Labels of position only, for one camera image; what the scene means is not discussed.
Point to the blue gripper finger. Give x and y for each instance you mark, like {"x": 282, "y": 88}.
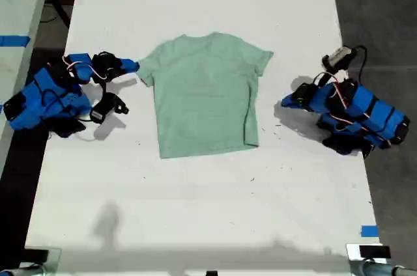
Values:
{"x": 289, "y": 97}
{"x": 129, "y": 62}
{"x": 291, "y": 103}
{"x": 129, "y": 68}

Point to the pale green T-shirt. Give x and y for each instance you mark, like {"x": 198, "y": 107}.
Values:
{"x": 202, "y": 100}

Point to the blue and black arm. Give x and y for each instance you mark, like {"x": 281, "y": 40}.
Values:
{"x": 361, "y": 116}
{"x": 49, "y": 100}

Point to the black table leg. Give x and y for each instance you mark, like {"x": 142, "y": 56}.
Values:
{"x": 60, "y": 6}

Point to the long blue tape strip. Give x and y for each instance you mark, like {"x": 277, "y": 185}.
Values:
{"x": 14, "y": 41}

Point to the pale side table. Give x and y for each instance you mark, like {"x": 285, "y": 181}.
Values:
{"x": 16, "y": 28}

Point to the short blue tape strip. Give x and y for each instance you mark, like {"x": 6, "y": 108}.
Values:
{"x": 369, "y": 231}

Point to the black box on white plate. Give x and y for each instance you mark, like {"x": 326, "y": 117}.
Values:
{"x": 374, "y": 251}

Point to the grey metal pipe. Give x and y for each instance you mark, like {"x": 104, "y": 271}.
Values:
{"x": 23, "y": 271}
{"x": 384, "y": 269}

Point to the black box on clear plate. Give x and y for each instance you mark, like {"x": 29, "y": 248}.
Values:
{"x": 36, "y": 256}

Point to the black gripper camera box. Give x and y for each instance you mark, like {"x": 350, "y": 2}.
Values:
{"x": 107, "y": 106}
{"x": 339, "y": 57}

